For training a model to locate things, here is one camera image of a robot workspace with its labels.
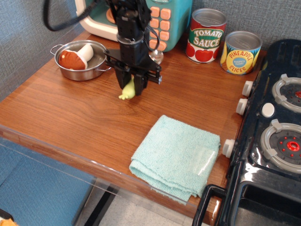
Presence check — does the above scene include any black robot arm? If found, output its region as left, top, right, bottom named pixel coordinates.
left=105, top=0, right=161, bottom=96

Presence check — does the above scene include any metal table leg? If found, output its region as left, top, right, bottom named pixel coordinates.
left=72, top=185, right=119, bottom=226

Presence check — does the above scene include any orange plush object corner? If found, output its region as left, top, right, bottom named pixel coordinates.
left=0, top=219, right=18, bottom=226

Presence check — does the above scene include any teal toy microwave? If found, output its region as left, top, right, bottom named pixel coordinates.
left=80, top=0, right=192, bottom=52

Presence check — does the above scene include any pineapple slices can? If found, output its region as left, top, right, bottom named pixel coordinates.
left=220, top=31, right=262, bottom=75

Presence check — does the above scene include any tomato sauce can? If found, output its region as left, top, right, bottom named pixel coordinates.
left=186, top=8, right=227, bottom=63

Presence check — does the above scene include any small steel pot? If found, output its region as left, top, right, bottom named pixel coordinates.
left=50, top=40, right=110, bottom=81

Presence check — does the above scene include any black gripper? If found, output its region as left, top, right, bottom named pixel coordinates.
left=104, top=39, right=162, bottom=96

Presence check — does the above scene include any black cable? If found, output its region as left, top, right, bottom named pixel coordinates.
left=42, top=0, right=102, bottom=32

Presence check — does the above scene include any spoon with yellow-green handle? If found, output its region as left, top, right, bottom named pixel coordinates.
left=119, top=50, right=164, bottom=100

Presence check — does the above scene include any black toy stove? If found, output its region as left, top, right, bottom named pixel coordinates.
left=193, top=39, right=301, bottom=226

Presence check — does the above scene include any light blue folded towel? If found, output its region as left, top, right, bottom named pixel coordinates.
left=129, top=115, right=220, bottom=204

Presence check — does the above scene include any white stove knob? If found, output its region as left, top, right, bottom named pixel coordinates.
left=236, top=98, right=248, bottom=115
left=242, top=81, right=253, bottom=97
left=222, top=139, right=235, bottom=158

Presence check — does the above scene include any white stove knob bottom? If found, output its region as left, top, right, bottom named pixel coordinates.
left=222, top=139, right=235, bottom=158

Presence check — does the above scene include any white stove knob top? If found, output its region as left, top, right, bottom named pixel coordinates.
left=242, top=81, right=253, bottom=97

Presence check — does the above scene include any white stove knob middle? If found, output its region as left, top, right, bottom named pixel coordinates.
left=236, top=98, right=248, bottom=115

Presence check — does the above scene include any plush brown mushroom toy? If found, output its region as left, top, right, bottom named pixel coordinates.
left=58, top=44, right=94, bottom=70

